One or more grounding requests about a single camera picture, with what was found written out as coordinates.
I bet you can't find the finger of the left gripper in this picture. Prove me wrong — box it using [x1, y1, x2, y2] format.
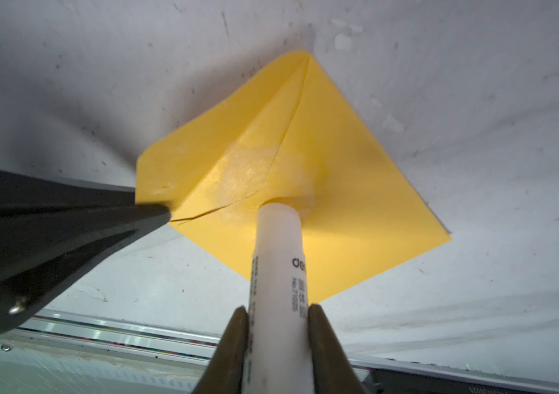
[0, 205, 171, 334]
[0, 170, 135, 217]

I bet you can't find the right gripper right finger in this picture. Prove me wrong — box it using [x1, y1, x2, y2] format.
[307, 304, 367, 394]

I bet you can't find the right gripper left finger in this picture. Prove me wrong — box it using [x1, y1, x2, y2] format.
[193, 306, 249, 394]

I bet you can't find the white glue stick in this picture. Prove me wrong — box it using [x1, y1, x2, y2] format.
[242, 203, 314, 393]

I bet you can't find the yellow envelope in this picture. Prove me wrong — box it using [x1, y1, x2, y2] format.
[135, 51, 449, 302]

